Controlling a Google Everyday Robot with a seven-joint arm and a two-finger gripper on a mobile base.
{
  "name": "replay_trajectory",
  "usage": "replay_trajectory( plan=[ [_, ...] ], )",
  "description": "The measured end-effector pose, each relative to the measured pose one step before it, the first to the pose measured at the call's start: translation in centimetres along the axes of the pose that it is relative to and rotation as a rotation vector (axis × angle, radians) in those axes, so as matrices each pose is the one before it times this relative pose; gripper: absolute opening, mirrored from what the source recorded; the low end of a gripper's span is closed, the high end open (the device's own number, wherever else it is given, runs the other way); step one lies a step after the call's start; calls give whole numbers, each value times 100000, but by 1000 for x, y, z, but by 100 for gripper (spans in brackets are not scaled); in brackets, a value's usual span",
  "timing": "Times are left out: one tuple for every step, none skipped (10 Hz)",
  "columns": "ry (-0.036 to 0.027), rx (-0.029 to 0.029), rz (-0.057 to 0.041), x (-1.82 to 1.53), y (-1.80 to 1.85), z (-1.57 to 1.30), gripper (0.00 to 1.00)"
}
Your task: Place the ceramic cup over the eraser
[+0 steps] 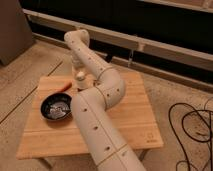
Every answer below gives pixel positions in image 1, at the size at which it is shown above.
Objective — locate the white metal rail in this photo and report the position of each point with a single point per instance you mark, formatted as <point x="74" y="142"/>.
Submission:
<point x="155" y="48"/>

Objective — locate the black frying pan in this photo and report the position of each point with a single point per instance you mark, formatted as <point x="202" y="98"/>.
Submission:
<point x="56" y="106"/>

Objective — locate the orange pan handle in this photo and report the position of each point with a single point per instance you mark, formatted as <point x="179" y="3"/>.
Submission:
<point x="65" y="87"/>

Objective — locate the wooden table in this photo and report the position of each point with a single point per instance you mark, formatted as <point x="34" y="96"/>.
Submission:
<point x="133" y="117"/>

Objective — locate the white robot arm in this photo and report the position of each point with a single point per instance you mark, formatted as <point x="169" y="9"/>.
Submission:
<point x="108" y="148"/>

